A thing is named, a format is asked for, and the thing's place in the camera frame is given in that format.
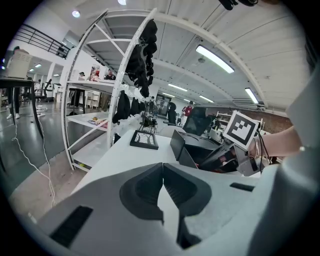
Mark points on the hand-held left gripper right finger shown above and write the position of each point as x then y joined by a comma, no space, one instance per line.
187,192

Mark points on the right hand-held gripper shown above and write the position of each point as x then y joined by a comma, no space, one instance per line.
241,130

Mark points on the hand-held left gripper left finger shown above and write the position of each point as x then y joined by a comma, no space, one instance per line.
140,190

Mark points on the black box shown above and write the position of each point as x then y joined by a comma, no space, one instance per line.
195,147

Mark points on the black picture frame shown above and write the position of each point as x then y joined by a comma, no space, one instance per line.
144,140

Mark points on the person's right forearm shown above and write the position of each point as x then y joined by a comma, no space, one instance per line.
277,142

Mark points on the white desk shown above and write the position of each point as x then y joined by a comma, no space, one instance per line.
117,162

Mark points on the colourful items on shelf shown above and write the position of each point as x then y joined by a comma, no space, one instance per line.
97,121

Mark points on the black office chair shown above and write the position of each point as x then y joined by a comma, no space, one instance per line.
197,120

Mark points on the long ceiling lamp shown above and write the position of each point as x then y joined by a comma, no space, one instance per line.
251,95
214,58

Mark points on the black hanging jacket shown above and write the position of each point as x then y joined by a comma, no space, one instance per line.
122,107

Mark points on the person's grey sleeve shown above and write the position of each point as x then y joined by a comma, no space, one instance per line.
305,125

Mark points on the white metal shelving rack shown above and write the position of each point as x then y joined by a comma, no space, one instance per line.
117,82

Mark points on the printed red white carton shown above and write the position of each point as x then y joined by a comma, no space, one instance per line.
95,73

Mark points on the bunch of hanging black bags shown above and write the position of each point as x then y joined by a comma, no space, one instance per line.
143,60

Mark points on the black side table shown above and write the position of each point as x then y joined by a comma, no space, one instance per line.
22,85

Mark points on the white vented case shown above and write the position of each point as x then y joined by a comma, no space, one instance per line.
19,63

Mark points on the black balcony railing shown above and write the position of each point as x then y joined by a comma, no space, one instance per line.
42,41

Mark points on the black head-worn camera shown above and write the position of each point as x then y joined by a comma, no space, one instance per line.
235,3

